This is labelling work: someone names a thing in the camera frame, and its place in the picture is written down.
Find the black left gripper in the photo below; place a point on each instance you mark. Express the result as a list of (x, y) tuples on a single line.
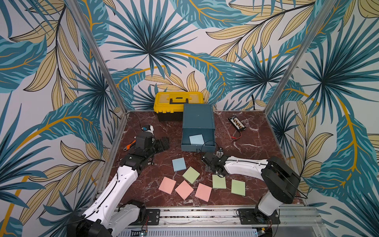
[(166, 144)]

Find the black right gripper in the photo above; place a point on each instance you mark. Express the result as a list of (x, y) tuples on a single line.
[(209, 160)]

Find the blue sticky note pad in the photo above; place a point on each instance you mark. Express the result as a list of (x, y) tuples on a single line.
[(179, 164), (196, 139)]

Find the teal top drawer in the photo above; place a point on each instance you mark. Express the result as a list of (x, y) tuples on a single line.
[(208, 136)]

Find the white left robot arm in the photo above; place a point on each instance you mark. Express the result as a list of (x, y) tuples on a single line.
[(100, 219)]

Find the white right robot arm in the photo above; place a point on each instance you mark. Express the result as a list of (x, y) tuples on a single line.
[(281, 180)]

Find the green sticky note pad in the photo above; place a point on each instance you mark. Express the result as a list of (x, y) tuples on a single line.
[(238, 188), (218, 182), (191, 175)]

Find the pink sticky note pad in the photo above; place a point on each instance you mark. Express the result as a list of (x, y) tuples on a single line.
[(203, 192), (184, 190), (167, 185)]

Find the teal drawer cabinet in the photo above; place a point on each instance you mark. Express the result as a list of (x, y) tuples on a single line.
[(198, 116)]

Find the adjustable wrench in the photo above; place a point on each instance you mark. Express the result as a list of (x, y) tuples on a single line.
[(128, 147)]

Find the yellow black toolbox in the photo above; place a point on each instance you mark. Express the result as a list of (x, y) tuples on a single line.
[(169, 106)]

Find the black battery holder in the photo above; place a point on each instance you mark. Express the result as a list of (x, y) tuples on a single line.
[(237, 124)]

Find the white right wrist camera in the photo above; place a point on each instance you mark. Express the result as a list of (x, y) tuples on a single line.
[(219, 153)]

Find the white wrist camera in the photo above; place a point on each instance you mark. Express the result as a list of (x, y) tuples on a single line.
[(148, 130), (219, 153)]

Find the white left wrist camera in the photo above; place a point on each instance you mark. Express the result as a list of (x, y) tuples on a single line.
[(148, 130)]

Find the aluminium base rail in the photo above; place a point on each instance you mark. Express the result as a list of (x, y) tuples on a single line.
[(290, 220)]

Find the right aluminium corner post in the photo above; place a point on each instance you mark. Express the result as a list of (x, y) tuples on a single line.
[(309, 37)]

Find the aluminium corner post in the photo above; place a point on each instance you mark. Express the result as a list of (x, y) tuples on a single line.
[(309, 37), (87, 33)]

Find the left aluminium corner post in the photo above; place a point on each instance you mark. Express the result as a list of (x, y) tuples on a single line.
[(87, 33)]

